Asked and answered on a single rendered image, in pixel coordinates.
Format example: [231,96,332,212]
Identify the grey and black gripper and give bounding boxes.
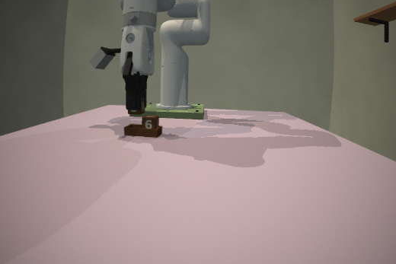
[120,24,156,110]

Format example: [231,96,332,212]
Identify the brown wooden number cube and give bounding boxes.
[142,115,159,129]
[128,99,145,114]

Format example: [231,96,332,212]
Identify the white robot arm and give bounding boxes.
[90,0,210,110]

